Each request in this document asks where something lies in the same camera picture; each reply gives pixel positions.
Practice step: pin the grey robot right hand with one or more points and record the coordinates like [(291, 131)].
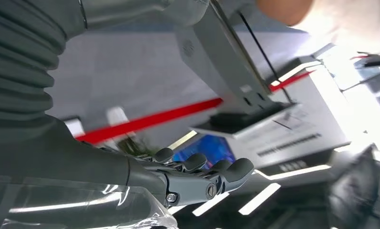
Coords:
[(66, 158)]

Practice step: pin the person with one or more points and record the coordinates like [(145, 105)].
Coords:
[(351, 22)]

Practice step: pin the black stanchion pole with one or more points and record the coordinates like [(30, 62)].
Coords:
[(265, 57)]

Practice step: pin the green plant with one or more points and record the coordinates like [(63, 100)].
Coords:
[(134, 147)]

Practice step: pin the grey kiosk stand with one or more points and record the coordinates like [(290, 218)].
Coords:
[(221, 63)]

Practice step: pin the red floor stripe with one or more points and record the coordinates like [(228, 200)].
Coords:
[(145, 121)]

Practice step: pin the white reception counter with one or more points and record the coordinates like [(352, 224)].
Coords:
[(309, 104)]

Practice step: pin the blue display screen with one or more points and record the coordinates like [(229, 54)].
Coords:
[(208, 147)]

